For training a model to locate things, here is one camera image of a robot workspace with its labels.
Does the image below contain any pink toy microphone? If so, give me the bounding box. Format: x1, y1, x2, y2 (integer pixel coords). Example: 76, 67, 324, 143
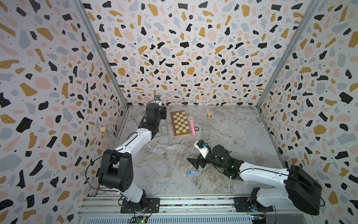
187, 116, 196, 137

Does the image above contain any clear glass bottle with cork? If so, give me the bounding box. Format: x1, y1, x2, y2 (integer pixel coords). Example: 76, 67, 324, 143
201, 112, 212, 142

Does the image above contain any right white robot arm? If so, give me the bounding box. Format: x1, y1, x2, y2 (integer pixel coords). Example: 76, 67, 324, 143
187, 141, 325, 216

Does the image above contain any glass bottle blue label back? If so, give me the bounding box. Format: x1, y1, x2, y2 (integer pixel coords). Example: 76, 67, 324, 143
159, 119, 168, 135

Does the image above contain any wooden chessboard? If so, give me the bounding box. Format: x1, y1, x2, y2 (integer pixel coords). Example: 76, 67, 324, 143
170, 110, 191, 139

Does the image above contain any metal corner post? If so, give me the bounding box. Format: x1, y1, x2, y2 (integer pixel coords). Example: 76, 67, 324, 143
73, 0, 129, 111
256, 0, 319, 110

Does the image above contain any glass bottle blue label left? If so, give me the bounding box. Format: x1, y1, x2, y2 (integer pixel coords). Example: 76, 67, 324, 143
100, 127, 119, 149

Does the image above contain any glass bottle blue label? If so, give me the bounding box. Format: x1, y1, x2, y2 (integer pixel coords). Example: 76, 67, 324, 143
100, 127, 119, 149
159, 119, 168, 135

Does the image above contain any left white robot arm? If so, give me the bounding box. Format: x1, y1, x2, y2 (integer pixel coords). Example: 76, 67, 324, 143
98, 101, 167, 212

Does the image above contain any left metal corner post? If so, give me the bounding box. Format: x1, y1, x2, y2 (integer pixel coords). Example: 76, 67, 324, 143
73, 0, 129, 111

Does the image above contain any right metal corner post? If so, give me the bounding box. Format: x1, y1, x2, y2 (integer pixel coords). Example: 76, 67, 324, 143
256, 0, 319, 110

